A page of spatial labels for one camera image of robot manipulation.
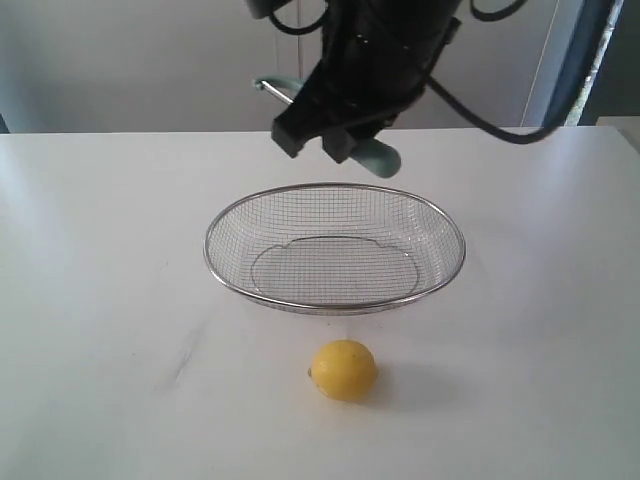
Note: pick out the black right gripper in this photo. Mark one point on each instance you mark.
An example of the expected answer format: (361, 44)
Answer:
(375, 58)

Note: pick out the teal handled peeler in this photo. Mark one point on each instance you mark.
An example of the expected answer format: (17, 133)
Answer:
(378, 157)

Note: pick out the yellow lemon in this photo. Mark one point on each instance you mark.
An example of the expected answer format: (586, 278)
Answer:
(344, 370)

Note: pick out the oval wire mesh basket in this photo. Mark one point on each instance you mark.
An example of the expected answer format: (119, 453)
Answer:
(334, 248)

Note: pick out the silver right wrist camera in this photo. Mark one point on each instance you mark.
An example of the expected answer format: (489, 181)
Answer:
(260, 9)

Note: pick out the window with dark frame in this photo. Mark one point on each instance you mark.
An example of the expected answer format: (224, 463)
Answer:
(599, 71)

